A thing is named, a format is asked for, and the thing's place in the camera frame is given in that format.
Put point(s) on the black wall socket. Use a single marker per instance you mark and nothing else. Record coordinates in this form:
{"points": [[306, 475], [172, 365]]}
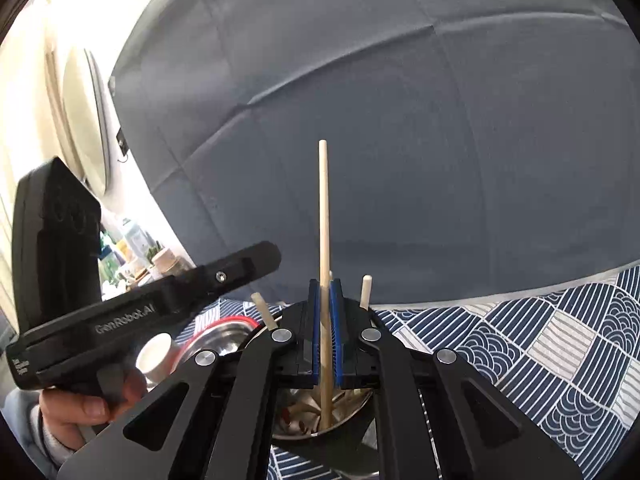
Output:
{"points": [[121, 141]]}

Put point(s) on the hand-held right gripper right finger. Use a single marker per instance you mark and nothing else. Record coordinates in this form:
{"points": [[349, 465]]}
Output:
{"points": [[339, 335]]}

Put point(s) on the long single wooden chopstick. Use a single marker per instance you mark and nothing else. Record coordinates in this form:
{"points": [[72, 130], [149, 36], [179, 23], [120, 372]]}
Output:
{"points": [[324, 210]]}

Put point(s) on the person's left hand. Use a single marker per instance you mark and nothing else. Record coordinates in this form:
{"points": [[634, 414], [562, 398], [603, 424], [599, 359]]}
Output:
{"points": [[75, 415]]}

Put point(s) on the small potted cactus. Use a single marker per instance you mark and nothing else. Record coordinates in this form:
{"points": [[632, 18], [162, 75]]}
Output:
{"points": [[155, 252]]}

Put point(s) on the beige ceramic mug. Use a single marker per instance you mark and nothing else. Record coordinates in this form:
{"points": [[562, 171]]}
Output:
{"points": [[155, 357]]}

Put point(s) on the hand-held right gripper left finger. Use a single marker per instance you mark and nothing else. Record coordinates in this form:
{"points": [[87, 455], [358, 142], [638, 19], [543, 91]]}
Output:
{"points": [[314, 335]]}

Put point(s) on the blue white patterned tablecloth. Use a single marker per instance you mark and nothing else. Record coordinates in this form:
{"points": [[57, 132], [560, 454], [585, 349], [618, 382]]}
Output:
{"points": [[550, 360]]}

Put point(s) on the grey backdrop cloth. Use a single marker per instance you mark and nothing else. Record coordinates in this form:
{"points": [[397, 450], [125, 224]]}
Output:
{"points": [[450, 135]]}

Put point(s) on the oval wall mirror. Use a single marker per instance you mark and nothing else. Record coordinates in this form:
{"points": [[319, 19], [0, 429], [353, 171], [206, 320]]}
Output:
{"points": [[87, 125]]}

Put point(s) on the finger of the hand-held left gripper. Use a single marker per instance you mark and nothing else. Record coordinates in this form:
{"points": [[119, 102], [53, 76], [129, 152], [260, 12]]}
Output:
{"points": [[240, 267]]}

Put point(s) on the black cylindrical utensil holder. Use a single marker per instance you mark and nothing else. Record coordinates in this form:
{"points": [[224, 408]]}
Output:
{"points": [[350, 455]]}

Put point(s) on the bunch of wooden chopsticks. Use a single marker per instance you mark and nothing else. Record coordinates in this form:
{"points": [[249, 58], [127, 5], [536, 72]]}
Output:
{"points": [[262, 310]]}

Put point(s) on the red-rimmed steel bowl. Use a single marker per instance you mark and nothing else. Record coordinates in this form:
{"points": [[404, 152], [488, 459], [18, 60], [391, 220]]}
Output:
{"points": [[220, 335]]}

